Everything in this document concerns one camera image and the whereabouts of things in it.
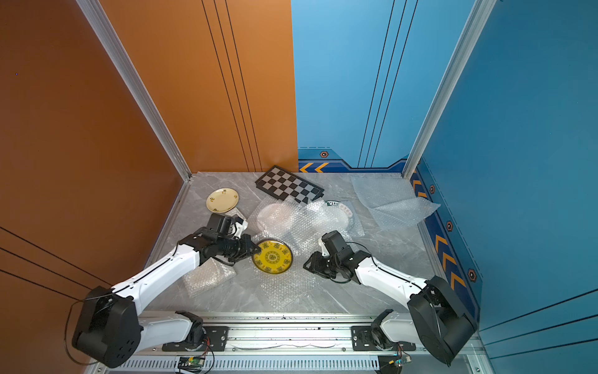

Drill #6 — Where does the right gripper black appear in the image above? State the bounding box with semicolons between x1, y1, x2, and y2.
301;251;341;278

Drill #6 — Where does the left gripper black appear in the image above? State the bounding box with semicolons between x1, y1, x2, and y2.
218;233;263;261

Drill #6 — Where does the yellow black patterned plate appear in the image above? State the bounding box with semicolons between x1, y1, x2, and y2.
252;239;294;275

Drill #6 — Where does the cream yellow dinner plate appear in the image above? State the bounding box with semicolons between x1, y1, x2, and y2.
206;188;239;213

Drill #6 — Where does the bubble wrap sheet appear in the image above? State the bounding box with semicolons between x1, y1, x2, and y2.
350;173;441;230

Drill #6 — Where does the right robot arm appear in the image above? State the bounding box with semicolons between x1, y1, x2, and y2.
303;231;478;366

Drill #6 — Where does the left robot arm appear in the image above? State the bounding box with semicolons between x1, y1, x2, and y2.
70;213;261;369

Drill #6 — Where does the small square marker tile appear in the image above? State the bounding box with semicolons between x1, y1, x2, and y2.
230;208;247;221

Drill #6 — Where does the black white checkerboard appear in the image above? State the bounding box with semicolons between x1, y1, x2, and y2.
255;165;325;204

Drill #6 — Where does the right circuit board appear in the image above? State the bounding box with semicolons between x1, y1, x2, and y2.
376;355;412;374

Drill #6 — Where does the circuit board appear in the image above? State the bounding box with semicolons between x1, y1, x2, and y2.
376;355;412;374
177;356;206;373

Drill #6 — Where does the left circuit board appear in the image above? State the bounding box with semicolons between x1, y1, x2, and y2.
177;356;206;373

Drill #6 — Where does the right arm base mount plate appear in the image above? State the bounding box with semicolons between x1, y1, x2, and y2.
350;326;417;352

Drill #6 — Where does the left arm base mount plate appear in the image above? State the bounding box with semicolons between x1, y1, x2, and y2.
161;326;230;353

